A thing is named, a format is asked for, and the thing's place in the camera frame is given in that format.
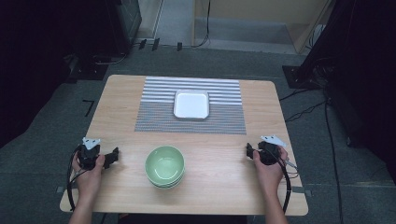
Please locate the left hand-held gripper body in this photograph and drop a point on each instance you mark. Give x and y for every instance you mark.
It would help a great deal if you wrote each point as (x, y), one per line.
(88, 154)

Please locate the black stand base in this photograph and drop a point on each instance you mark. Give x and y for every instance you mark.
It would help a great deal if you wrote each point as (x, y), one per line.
(85, 70)
(300, 76)

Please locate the person's right hand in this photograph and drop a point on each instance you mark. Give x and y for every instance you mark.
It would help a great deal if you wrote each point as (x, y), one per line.
(270, 175)

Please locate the light wooden partition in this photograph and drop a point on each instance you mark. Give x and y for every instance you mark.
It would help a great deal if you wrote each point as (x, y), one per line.
(249, 9)

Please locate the person's left hand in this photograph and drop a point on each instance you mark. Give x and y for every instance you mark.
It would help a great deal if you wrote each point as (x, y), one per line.
(88, 182)

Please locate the dark curtain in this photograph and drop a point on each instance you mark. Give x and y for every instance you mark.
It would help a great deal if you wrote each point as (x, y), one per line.
(367, 77)
(28, 62)

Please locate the white square plate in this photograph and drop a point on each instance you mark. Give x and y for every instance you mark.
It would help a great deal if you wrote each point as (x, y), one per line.
(191, 104)

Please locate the dark cabinet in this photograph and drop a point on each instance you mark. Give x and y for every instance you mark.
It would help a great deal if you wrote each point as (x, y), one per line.
(124, 21)

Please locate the small black floor block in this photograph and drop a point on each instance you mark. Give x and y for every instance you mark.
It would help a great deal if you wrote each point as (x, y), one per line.
(179, 46)
(155, 44)
(142, 44)

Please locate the green ceramic bowl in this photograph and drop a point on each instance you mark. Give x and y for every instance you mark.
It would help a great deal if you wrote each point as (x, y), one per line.
(169, 184)
(165, 162)
(166, 187)

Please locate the grey striped placemat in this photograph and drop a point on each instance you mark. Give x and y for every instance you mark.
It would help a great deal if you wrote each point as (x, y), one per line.
(155, 118)

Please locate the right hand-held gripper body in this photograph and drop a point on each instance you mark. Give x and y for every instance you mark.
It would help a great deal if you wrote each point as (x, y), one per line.
(269, 152)

